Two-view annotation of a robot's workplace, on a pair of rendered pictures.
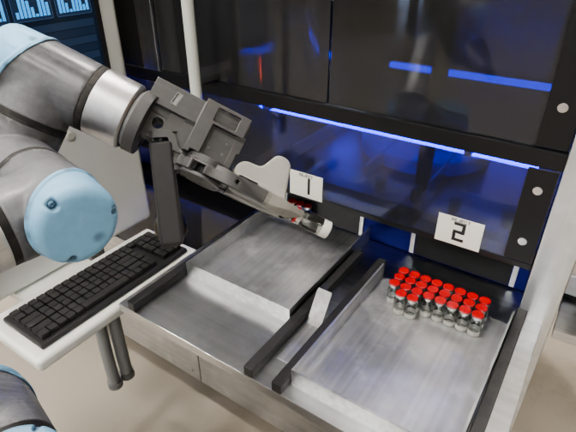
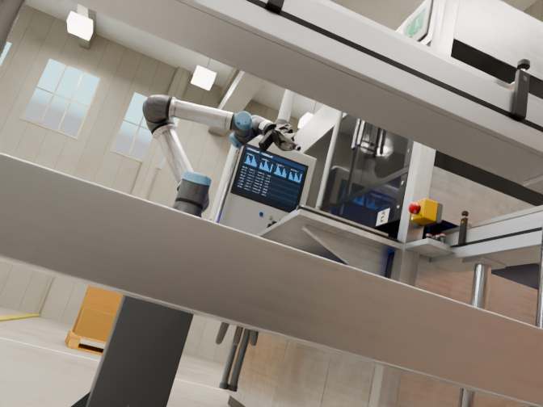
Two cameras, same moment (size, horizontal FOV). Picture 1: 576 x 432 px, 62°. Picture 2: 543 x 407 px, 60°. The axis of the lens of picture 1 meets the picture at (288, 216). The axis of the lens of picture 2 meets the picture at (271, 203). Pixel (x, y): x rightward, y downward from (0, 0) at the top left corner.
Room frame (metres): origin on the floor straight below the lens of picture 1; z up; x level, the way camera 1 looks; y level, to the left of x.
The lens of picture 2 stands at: (-0.84, -1.18, 0.40)
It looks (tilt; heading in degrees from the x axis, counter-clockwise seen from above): 17 degrees up; 42
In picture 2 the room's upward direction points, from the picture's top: 15 degrees clockwise
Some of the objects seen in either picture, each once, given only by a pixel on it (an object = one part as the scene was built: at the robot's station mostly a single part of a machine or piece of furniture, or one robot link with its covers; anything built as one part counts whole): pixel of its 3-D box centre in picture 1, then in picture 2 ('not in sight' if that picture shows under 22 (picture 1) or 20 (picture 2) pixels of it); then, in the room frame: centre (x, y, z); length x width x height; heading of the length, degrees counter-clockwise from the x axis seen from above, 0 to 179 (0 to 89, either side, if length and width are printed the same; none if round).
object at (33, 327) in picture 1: (103, 279); not in sight; (0.87, 0.42, 0.82); 0.40 x 0.14 x 0.02; 146
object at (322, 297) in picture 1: (304, 323); not in sight; (0.63, -0.03, 0.91); 0.14 x 0.03 x 0.06; 146
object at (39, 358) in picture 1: (93, 281); not in sight; (0.90, 0.46, 0.79); 0.45 x 0.28 x 0.03; 146
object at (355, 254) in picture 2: not in sight; (343, 256); (0.57, -0.29, 0.79); 0.34 x 0.03 x 0.13; 146
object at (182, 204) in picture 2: not in sight; (185, 214); (0.30, 0.29, 0.84); 0.15 x 0.15 x 0.10
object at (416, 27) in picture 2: not in sight; (415, 27); (0.76, -0.31, 1.96); 0.21 x 0.01 x 0.21; 56
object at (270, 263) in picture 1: (283, 249); not in sight; (0.88, 0.01, 0.90); 0.34 x 0.26 x 0.04; 146
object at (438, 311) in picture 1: (432, 306); not in sight; (0.68, -0.27, 0.90); 0.18 x 0.02 x 0.05; 56
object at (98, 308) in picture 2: not in sight; (129, 325); (2.27, 3.18, 0.33); 1.15 x 0.79 x 0.65; 149
